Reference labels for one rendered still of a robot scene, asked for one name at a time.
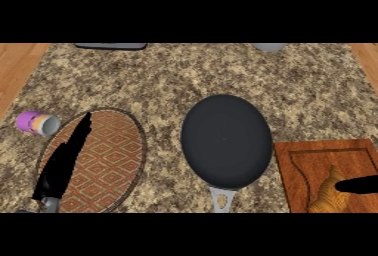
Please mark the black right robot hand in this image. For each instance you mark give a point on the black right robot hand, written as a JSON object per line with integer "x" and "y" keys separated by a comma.
{"x": 357, "y": 185}

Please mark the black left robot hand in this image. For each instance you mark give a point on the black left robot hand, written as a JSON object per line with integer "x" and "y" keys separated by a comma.
{"x": 62, "y": 163}

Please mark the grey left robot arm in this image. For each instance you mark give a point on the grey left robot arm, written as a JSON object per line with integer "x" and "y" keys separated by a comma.
{"x": 47, "y": 204}

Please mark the brown wooden cutting board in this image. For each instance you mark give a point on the brown wooden cutting board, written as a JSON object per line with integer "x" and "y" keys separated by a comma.
{"x": 315, "y": 166}

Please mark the black frying pan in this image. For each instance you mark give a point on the black frying pan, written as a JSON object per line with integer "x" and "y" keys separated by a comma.
{"x": 226, "y": 144}

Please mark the oval patterned woven placemat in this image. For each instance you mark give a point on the oval patterned woven placemat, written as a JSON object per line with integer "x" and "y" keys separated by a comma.
{"x": 104, "y": 160}

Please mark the dark flat appliance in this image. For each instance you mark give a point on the dark flat appliance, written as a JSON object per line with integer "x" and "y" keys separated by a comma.
{"x": 111, "y": 45}

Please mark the grey round bowl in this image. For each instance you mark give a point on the grey round bowl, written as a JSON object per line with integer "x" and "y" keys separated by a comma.
{"x": 269, "y": 46}

